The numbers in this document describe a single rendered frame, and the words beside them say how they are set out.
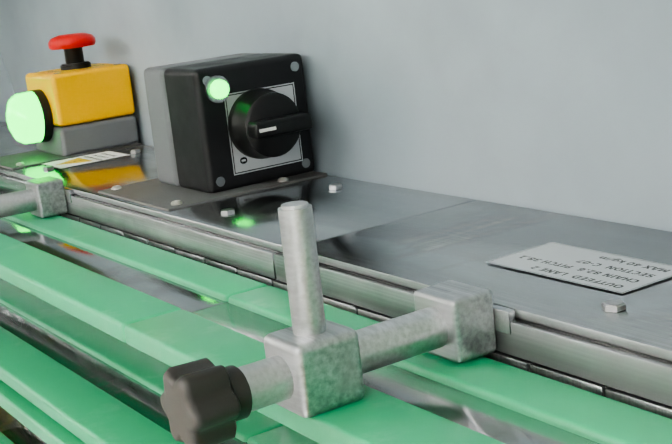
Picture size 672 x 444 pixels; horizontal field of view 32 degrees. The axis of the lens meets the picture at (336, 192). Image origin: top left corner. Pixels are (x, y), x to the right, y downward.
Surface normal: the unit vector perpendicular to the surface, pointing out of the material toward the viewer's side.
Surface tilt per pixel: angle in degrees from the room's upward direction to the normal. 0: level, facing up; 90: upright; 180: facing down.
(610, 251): 90
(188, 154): 0
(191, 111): 0
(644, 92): 0
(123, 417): 90
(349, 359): 90
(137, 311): 90
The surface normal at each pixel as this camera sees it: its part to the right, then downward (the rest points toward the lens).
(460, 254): -0.11, -0.97
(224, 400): 0.26, -0.72
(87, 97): 0.55, 0.10
